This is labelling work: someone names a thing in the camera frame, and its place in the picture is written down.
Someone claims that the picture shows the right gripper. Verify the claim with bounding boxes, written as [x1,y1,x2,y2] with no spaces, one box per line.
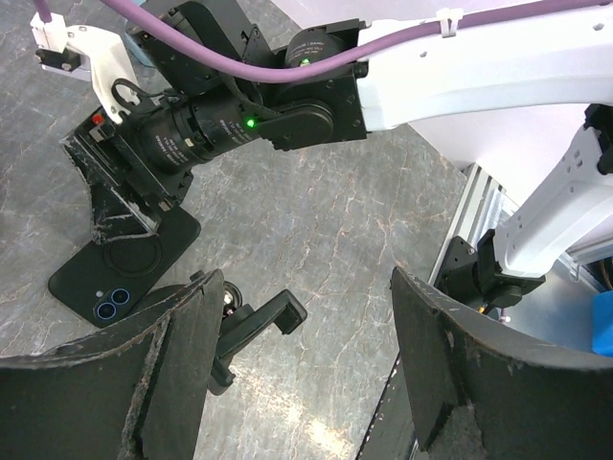
[61,112,194,244]

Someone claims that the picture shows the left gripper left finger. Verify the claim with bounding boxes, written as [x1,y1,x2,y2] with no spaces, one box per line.
[1,270,224,459]

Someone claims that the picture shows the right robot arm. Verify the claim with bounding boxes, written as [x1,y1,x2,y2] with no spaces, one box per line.
[48,1,612,327]

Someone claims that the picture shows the black smartphone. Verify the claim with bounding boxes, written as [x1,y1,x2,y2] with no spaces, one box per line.
[48,207,201,328]

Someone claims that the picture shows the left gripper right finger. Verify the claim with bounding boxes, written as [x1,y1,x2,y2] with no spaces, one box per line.
[391,268,612,459]

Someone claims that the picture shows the black phone stand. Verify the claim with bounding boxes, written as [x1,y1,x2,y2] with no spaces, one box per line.
[138,269,309,397]

